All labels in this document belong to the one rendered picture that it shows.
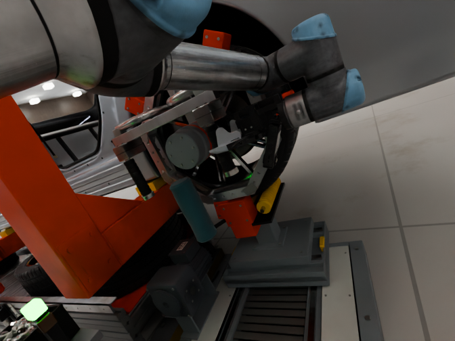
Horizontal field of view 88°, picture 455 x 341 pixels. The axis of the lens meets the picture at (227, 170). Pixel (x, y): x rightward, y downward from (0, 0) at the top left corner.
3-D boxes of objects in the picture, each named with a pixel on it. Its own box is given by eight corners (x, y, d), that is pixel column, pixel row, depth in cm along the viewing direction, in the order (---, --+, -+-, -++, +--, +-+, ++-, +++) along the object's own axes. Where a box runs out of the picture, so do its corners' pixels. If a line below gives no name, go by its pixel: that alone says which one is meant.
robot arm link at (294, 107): (313, 118, 57) (311, 126, 50) (294, 124, 59) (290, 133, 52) (302, 88, 55) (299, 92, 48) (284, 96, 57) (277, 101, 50)
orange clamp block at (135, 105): (156, 99, 99) (138, 91, 100) (143, 102, 92) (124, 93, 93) (153, 114, 102) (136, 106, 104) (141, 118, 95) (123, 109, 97)
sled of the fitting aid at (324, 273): (329, 233, 129) (323, 218, 126) (330, 287, 98) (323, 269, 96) (248, 243, 152) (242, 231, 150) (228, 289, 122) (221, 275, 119)
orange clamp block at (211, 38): (227, 63, 82) (232, 34, 78) (219, 64, 76) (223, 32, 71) (210, 60, 84) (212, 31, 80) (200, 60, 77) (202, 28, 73)
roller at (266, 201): (283, 182, 115) (279, 172, 114) (271, 216, 90) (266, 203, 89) (272, 185, 118) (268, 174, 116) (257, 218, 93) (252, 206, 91)
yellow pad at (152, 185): (171, 178, 134) (167, 171, 133) (156, 190, 123) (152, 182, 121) (154, 184, 141) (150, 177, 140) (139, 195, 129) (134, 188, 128)
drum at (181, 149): (230, 145, 93) (215, 111, 90) (207, 165, 75) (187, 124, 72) (202, 155, 100) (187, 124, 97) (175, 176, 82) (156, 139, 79)
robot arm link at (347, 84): (353, 62, 50) (364, 101, 52) (302, 84, 55) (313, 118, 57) (357, 62, 43) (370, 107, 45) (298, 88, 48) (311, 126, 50)
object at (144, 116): (184, 108, 87) (171, 80, 85) (152, 119, 71) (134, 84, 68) (152, 124, 96) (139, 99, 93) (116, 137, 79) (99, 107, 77)
